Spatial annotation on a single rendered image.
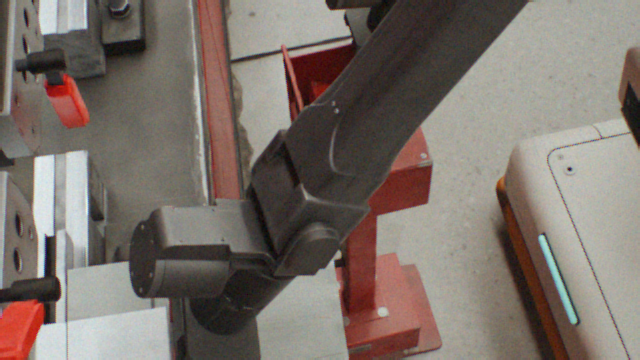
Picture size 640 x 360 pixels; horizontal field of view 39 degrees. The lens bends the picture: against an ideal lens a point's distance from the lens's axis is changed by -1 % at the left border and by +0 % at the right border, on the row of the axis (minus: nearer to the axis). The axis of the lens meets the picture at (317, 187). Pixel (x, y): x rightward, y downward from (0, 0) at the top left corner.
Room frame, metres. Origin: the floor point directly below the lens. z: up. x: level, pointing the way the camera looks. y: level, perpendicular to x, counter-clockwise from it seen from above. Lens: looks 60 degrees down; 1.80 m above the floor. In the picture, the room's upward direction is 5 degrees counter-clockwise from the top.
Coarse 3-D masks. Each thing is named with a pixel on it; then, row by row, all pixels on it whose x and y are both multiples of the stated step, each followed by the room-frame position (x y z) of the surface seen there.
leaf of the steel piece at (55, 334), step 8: (48, 328) 0.33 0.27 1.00; (56, 328) 0.33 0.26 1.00; (64, 328) 0.33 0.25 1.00; (40, 336) 0.32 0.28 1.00; (48, 336) 0.32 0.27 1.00; (56, 336) 0.32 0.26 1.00; (64, 336) 0.32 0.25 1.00; (40, 344) 0.31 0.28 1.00; (48, 344) 0.31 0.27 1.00; (56, 344) 0.31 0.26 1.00; (64, 344) 0.31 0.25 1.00; (40, 352) 0.31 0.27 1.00; (48, 352) 0.31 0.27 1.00; (56, 352) 0.31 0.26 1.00; (64, 352) 0.30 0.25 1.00
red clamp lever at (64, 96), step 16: (16, 64) 0.46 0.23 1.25; (32, 64) 0.45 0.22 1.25; (48, 64) 0.45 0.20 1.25; (64, 64) 0.45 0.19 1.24; (48, 80) 0.46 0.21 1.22; (64, 80) 0.46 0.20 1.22; (48, 96) 0.45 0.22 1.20; (64, 96) 0.45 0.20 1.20; (80, 96) 0.46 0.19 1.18; (64, 112) 0.45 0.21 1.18; (80, 112) 0.45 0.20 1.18
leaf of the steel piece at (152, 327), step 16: (80, 320) 0.34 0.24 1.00; (96, 320) 0.33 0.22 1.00; (112, 320) 0.33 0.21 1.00; (128, 320) 0.33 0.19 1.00; (144, 320) 0.33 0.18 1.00; (160, 320) 0.33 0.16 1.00; (80, 336) 0.32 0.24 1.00; (96, 336) 0.32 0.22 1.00; (112, 336) 0.32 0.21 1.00; (128, 336) 0.32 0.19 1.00; (144, 336) 0.31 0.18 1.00; (160, 336) 0.31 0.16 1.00; (80, 352) 0.30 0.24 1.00; (96, 352) 0.30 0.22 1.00; (112, 352) 0.30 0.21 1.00; (128, 352) 0.30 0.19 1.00; (144, 352) 0.30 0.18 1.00; (160, 352) 0.30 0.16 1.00
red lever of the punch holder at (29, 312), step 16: (16, 288) 0.25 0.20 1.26; (32, 288) 0.25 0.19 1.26; (48, 288) 0.25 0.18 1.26; (16, 304) 0.23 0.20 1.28; (32, 304) 0.23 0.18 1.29; (0, 320) 0.22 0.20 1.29; (16, 320) 0.21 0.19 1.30; (32, 320) 0.22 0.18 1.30; (0, 336) 0.20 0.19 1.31; (16, 336) 0.20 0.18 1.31; (32, 336) 0.21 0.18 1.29; (0, 352) 0.19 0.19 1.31; (16, 352) 0.19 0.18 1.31
